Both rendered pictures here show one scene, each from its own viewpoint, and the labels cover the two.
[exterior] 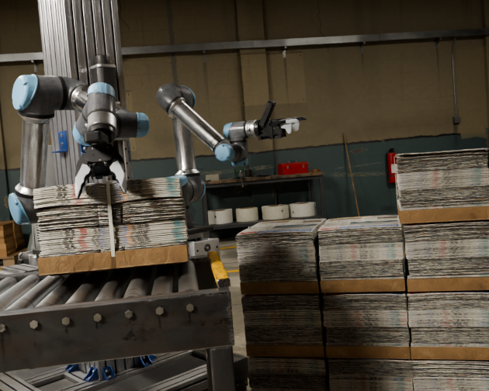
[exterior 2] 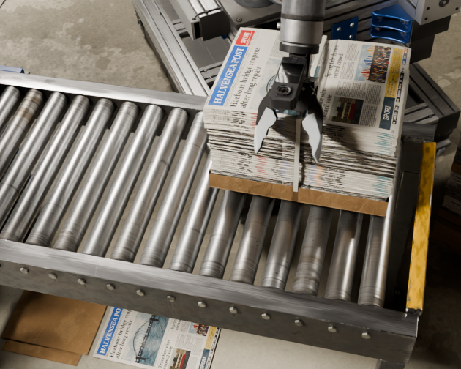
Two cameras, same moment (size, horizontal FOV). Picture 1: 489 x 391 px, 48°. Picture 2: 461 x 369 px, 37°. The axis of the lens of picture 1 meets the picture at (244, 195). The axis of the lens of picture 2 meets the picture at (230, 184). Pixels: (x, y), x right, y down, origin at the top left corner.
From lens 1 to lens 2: 1.07 m
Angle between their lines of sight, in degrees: 52
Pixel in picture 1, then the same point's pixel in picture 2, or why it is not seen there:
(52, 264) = (225, 181)
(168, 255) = (361, 206)
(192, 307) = (368, 337)
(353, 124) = not seen: outside the picture
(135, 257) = (321, 198)
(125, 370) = not seen: hidden behind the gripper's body
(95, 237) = (276, 168)
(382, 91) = not seen: outside the picture
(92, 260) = (271, 189)
